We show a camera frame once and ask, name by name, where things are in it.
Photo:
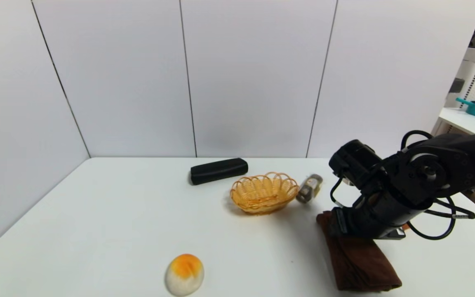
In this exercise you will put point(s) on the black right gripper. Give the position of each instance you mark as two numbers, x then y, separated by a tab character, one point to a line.
342	225

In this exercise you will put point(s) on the brown towel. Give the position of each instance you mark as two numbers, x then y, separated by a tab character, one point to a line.
357	264

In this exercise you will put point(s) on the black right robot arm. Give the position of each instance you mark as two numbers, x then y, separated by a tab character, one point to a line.
468	161

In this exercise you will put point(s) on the yellow wicker basket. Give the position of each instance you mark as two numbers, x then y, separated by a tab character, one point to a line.
262	194

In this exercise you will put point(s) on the orange boat-shaped toy cake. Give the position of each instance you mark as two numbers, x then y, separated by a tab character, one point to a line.
405	226

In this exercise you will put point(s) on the clear wrapped chocolate pack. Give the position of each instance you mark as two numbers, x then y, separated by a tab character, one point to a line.
309	189

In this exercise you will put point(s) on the white side table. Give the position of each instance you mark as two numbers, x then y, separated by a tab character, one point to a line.
462	119

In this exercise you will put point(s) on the black rectangular case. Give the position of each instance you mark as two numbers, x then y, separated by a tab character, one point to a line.
219	171

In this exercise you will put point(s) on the dark grey small box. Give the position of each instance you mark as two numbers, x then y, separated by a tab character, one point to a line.
455	86

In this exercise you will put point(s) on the orange and white bun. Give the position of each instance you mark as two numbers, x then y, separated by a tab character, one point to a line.
184	275

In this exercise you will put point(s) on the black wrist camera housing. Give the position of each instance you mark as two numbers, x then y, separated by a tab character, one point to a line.
355	163

